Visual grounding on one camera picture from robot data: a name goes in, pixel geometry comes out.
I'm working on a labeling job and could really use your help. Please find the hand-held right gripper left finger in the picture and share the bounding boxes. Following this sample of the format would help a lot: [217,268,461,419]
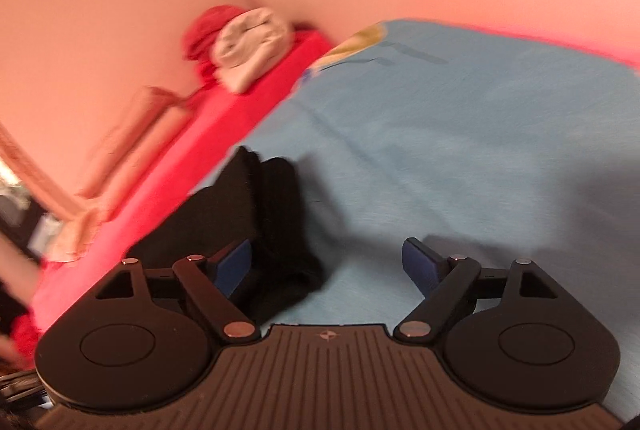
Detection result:
[95,238,264,342]

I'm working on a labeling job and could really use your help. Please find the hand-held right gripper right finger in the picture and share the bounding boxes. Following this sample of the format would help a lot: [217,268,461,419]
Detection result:
[393,237,560,343]

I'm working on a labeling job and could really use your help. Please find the black pants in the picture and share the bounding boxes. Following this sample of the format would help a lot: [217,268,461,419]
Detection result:
[134,145,327,327]

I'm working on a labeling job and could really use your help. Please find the red bed sheet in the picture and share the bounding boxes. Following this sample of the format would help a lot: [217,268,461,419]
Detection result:
[10,28,342,363]

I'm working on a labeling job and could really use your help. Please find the light blue printed blanket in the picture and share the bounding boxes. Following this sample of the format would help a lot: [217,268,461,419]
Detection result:
[239,18,640,417]

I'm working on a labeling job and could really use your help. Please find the pink bolster pillow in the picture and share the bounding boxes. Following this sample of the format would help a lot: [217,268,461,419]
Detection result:
[87,103,197,222]
[80,84,173,201]

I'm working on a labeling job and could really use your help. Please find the small white pillow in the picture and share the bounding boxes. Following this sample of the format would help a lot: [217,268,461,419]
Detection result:
[47,207,102,264]

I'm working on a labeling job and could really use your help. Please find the pink curtain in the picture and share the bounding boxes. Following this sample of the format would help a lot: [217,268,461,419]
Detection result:
[0,123,87,222]

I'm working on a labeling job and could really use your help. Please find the white folded comforter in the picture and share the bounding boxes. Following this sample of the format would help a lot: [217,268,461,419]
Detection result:
[210,7,292,94]

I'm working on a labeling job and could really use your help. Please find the red crumpled cloth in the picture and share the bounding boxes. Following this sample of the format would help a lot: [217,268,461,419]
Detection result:
[182,4,247,82]

